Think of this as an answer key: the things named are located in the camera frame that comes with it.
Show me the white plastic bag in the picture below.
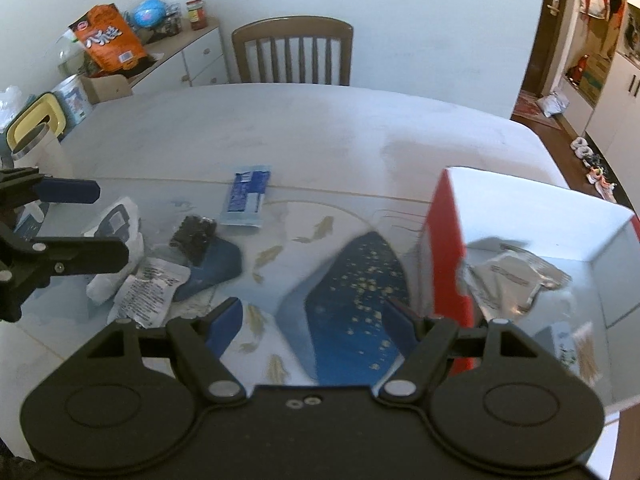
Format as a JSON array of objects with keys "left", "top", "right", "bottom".
[{"left": 536, "top": 91, "right": 571, "bottom": 119}]

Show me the clear plastic jar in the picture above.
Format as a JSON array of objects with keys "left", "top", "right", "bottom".
[{"left": 57, "top": 35, "right": 91, "bottom": 77}]

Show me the clear packet of dark bits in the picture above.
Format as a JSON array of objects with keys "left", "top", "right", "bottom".
[{"left": 169, "top": 215, "right": 219, "bottom": 267}]

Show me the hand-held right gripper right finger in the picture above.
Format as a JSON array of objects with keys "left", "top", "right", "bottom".
[{"left": 378, "top": 297, "right": 546, "bottom": 403}]

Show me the yellow rimmed container lid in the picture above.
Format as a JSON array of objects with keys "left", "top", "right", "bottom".
[{"left": 5, "top": 92, "right": 67, "bottom": 149}]

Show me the wooden chair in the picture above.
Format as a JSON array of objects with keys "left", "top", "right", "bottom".
[{"left": 231, "top": 16, "right": 355, "bottom": 86}]

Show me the row of shoes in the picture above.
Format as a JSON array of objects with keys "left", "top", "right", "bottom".
[{"left": 571, "top": 136, "right": 619, "bottom": 202}]

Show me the brown wooden door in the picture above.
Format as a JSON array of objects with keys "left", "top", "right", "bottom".
[{"left": 512, "top": 0, "right": 586, "bottom": 117}]

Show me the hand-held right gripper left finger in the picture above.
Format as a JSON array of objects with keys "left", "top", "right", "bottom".
[{"left": 77, "top": 297, "right": 245, "bottom": 403}]

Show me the tall white cabinet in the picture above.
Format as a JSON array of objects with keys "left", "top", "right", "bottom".
[{"left": 585, "top": 52, "right": 640, "bottom": 207}]

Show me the white sideboard cabinet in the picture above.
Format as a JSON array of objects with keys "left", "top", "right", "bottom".
[{"left": 130, "top": 16, "right": 231, "bottom": 96}]

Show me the white printed sachet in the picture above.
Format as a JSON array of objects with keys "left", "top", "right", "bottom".
[{"left": 107, "top": 257, "right": 191, "bottom": 329}]

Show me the glass jar with red lid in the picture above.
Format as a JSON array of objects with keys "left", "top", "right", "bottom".
[{"left": 186, "top": 0, "right": 207, "bottom": 31}]

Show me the orange snack bag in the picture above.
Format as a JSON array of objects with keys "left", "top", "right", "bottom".
[{"left": 68, "top": 3, "right": 149, "bottom": 77}]

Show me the blue globe ball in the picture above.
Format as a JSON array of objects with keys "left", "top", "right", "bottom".
[{"left": 131, "top": 0, "right": 169, "bottom": 29}]

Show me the blue plastic packet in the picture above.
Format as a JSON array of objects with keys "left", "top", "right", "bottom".
[{"left": 218, "top": 164, "right": 274, "bottom": 231}]

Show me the white printed mug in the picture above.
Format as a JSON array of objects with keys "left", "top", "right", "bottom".
[{"left": 51, "top": 74, "right": 95, "bottom": 127}]

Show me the red and white cardboard box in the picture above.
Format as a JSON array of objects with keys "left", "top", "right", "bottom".
[{"left": 417, "top": 166, "right": 640, "bottom": 409}]

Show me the white kettle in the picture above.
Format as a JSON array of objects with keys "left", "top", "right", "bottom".
[{"left": 9, "top": 122, "right": 76, "bottom": 236}]

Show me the clear plastic bag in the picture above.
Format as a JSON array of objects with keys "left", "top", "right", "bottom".
[{"left": 0, "top": 85, "right": 25, "bottom": 128}]

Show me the white bag with dark print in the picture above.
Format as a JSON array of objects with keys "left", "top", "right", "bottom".
[{"left": 82, "top": 196, "right": 146, "bottom": 304}]

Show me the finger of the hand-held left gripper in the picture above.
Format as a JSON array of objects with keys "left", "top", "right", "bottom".
[
  {"left": 0, "top": 232, "right": 130, "bottom": 323},
  {"left": 0, "top": 166, "right": 101, "bottom": 209}
]

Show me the small brown cardboard box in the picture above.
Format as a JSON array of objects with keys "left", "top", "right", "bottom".
[{"left": 80, "top": 72, "right": 135, "bottom": 106}]

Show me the silver wrapper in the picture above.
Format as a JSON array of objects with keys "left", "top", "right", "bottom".
[{"left": 457, "top": 245, "right": 574, "bottom": 317}]

